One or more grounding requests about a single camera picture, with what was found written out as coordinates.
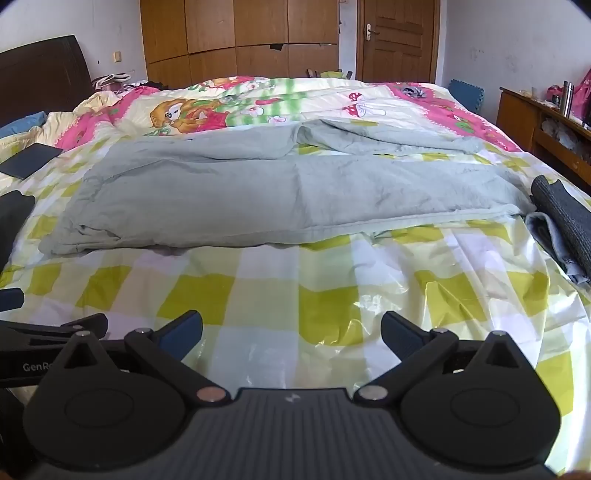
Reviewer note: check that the dark wooden headboard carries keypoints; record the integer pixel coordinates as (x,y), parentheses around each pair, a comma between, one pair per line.
(41,78)

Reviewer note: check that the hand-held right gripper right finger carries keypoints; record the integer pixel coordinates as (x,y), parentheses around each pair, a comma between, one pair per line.
(400,334)

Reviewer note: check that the dark blue notebook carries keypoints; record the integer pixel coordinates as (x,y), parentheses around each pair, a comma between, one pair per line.
(30,159)

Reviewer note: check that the blue pillow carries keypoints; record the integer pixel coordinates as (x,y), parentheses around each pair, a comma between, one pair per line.
(21,124)

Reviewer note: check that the light grey pants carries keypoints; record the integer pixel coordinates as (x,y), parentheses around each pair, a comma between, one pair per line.
(277,194)

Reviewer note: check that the dark grey folded clothing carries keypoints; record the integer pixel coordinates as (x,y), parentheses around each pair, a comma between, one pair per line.
(565,217)

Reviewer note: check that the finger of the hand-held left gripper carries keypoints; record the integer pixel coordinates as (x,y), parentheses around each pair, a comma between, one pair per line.
(51,330)
(9,299)

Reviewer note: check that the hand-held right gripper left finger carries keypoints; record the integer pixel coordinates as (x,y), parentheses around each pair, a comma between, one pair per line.
(181,333)

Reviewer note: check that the black folded clothing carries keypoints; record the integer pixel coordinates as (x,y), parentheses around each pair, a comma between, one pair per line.
(11,230)

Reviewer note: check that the wooden door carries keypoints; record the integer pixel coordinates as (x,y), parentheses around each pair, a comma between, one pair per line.
(399,41)

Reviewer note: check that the wooden wardrobe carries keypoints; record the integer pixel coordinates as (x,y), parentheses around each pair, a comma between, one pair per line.
(240,37)

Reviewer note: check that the folded blue jeans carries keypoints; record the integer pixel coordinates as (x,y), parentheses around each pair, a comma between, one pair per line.
(547,235)

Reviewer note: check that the pink bag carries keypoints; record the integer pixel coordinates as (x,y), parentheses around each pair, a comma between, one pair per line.
(584,97)

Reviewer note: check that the wooden desk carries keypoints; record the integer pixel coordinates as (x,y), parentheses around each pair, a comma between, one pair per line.
(515,115)

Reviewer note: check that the metal thermos bottle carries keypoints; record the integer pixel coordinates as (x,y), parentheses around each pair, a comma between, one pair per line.
(566,99)

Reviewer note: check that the printed checkered quilt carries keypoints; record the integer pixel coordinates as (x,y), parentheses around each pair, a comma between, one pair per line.
(286,295)

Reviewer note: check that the blue foam mat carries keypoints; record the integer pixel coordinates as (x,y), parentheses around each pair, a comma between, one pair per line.
(466,94)

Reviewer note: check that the striped bag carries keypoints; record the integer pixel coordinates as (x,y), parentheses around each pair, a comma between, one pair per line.
(111,82)

